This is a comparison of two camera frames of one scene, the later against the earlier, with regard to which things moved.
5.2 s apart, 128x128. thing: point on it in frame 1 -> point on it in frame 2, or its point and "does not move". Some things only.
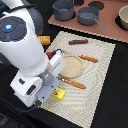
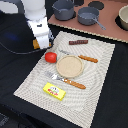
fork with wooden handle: x=81 y=86 does not move
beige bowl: x=123 y=15 does not move
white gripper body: x=30 y=89 -> x=41 y=31
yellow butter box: x=58 y=93 does not move
